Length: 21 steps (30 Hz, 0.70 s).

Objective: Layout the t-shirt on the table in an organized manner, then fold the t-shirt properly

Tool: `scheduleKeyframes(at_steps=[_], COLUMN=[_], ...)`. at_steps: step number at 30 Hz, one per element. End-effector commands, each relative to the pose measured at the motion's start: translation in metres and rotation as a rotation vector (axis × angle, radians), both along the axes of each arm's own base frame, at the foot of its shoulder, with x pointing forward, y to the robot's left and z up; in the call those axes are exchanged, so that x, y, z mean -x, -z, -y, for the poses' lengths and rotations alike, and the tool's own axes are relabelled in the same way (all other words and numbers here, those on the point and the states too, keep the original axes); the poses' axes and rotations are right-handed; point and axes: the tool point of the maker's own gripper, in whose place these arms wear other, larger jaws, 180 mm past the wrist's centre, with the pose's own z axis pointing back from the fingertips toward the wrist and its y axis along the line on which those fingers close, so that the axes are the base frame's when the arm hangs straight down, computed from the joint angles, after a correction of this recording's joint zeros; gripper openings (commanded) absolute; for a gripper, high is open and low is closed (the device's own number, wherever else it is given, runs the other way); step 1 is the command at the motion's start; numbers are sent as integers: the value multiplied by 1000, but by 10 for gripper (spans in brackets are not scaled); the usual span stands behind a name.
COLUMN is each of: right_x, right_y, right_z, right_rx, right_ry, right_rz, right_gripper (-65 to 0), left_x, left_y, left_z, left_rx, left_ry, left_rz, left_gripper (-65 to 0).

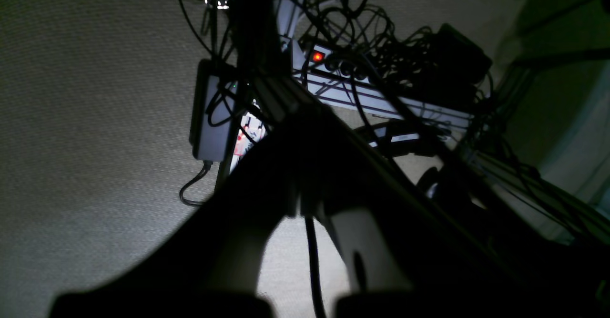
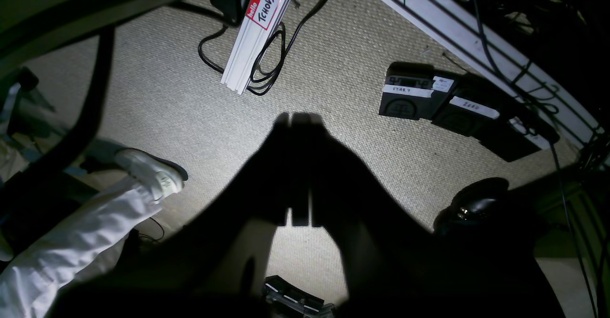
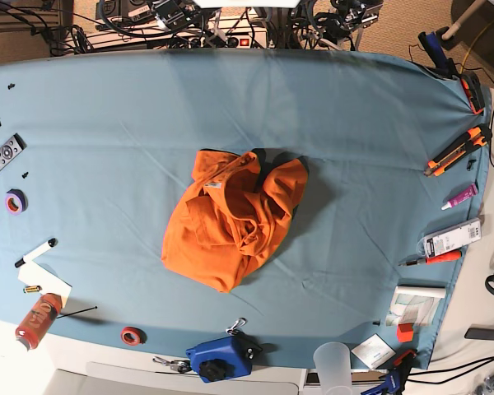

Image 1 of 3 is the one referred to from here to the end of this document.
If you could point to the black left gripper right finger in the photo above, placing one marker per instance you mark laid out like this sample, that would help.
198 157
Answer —
464 250

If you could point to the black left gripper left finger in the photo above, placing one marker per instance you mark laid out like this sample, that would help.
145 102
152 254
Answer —
210 266

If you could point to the grey power adapter box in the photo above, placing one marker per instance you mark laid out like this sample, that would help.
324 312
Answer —
212 112

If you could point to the white power strip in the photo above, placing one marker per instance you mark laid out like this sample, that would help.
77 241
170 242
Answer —
338 90

